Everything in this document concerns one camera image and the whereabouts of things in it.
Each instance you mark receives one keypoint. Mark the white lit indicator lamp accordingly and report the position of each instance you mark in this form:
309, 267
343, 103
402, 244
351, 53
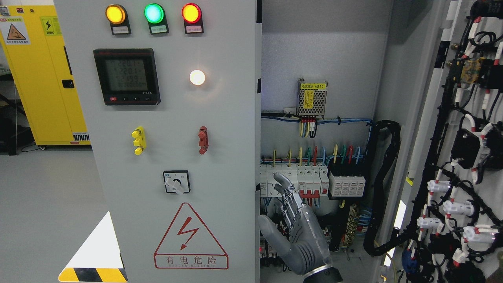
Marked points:
197, 77

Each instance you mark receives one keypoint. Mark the black digital power meter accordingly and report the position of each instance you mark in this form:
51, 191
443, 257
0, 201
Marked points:
127, 76

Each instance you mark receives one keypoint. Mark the metal mesh power supply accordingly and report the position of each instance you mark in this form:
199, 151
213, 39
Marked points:
312, 96

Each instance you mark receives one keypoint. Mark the red indicator lamp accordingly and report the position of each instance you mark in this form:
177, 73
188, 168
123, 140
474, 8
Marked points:
192, 17

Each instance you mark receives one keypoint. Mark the red terminal post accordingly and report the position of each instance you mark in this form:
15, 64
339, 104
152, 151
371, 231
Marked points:
203, 140

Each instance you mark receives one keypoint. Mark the lower relay and breaker row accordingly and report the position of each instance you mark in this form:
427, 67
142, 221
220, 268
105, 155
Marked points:
305, 250

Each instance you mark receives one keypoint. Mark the green indicator lamp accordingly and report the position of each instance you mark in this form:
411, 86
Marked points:
156, 19

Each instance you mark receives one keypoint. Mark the black surge protector block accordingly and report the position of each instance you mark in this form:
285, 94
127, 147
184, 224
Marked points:
346, 181

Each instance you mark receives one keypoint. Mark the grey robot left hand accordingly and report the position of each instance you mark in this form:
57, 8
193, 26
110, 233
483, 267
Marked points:
292, 208

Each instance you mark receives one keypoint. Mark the amber indicator lamp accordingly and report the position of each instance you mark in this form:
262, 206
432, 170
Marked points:
118, 19

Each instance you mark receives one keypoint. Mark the yellow safety storage cabinet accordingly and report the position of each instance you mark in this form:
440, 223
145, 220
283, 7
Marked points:
35, 49

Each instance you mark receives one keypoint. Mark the red electric danger sticker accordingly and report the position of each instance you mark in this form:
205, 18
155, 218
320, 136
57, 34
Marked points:
189, 244

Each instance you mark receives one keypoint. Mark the yellow terminal post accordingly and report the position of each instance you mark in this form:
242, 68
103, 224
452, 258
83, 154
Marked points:
139, 140

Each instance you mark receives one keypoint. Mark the grey cabinet door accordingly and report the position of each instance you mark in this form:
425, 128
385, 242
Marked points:
449, 83
224, 179

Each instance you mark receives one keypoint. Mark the white breaker and socket row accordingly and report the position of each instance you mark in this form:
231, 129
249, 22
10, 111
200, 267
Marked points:
311, 181

